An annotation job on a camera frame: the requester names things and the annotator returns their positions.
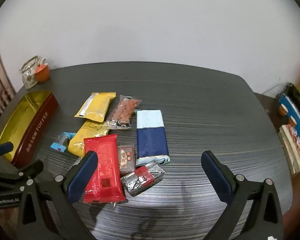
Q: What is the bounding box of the small blue candy packet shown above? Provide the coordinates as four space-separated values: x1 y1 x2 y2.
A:
51 132 77 152

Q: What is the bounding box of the yellow gold-printed packet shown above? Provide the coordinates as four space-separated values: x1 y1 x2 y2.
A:
67 120 110 157

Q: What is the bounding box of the orange lidded clay cup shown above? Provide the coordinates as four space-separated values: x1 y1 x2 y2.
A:
34 64 50 82

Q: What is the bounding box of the red tin box gold inside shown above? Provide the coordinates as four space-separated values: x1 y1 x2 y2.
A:
0 91 59 168

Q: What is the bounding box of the small brown snack packet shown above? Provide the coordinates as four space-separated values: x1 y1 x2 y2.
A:
117 144 136 177

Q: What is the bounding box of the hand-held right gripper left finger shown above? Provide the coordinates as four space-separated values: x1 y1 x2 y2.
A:
16 151 99 240

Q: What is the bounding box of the clear peanut packet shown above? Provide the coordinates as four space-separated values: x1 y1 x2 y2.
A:
105 95 142 130

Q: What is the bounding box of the stack of books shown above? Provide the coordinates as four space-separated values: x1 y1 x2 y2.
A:
279 125 300 174

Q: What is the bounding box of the yellow packet with silver stripe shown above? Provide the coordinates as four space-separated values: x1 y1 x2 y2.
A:
74 92 116 123

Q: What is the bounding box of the floral ceramic teapot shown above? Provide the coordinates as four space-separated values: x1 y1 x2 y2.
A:
19 56 49 90

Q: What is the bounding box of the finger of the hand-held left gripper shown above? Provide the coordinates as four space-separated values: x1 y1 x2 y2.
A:
0 160 44 183
0 142 14 159

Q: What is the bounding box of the red snack packet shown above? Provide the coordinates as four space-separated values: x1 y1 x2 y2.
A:
83 134 127 204

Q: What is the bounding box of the clear packet with red label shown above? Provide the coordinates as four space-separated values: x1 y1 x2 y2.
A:
120 160 165 197

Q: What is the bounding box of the blue and white box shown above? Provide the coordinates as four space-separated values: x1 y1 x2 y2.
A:
279 94 300 143

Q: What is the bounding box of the navy and pale blue packet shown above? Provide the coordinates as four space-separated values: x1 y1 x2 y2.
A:
136 109 170 166

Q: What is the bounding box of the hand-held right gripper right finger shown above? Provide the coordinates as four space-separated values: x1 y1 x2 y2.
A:
201 151 284 240

